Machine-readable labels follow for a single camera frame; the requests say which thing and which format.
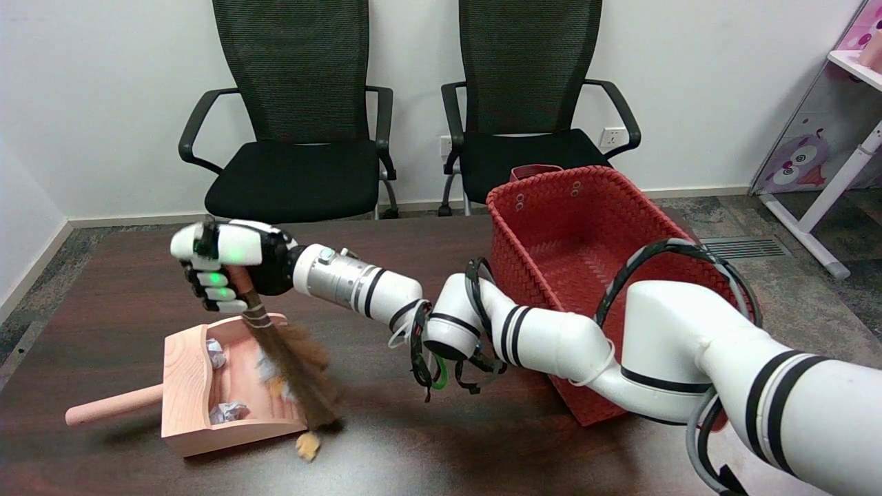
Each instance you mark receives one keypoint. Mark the white paper ball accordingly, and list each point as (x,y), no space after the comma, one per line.
(216,353)
(229,412)
(264,364)

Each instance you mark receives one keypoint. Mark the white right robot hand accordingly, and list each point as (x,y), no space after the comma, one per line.
(241,244)

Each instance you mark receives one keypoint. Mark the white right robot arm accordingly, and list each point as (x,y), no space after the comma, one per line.
(551,337)

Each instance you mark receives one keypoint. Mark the pink cup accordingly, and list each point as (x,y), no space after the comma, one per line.
(872,49)

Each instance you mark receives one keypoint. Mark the white wall socket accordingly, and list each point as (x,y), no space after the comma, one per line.
(610,138)
(445,146)

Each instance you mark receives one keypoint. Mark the red woven basket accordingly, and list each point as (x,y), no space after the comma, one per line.
(551,227)

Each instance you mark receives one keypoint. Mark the floor vent grille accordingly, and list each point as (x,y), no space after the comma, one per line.
(768,248)

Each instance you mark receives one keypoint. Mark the small brown straw broom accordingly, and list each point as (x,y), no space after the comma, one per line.
(296,372)

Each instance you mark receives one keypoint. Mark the pink white kids desk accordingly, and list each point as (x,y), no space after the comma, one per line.
(806,158)

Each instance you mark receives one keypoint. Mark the black mesh office chair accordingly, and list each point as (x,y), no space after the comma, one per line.
(524,158)
(296,179)

